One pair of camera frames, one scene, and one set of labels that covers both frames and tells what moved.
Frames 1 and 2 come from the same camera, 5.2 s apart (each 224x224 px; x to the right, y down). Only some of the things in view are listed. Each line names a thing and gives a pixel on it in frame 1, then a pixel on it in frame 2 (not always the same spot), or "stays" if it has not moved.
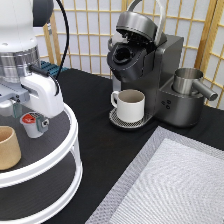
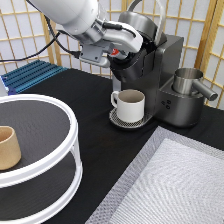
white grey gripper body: [38, 91] → [96, 46]
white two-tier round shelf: [49, 175] stays
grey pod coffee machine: [141, 58] stays
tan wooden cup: [10, 149] stays
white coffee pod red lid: [29, 121] → [115, 52]
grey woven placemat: [173, 180] stays
